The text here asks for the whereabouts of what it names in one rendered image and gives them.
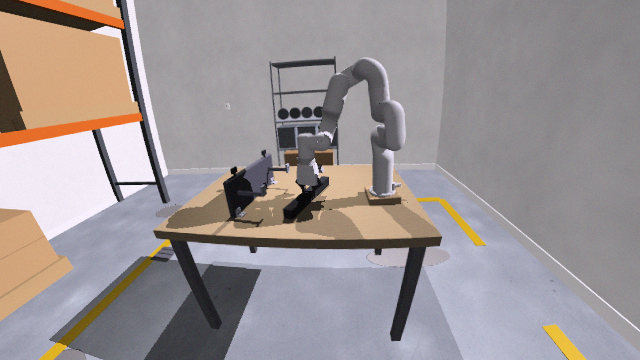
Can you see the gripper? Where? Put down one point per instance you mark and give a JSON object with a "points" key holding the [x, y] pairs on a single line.
{"points": [[308, 175]]}

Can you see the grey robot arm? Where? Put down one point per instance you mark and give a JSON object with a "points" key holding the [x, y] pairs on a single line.
{"points": [[391, 136]]}

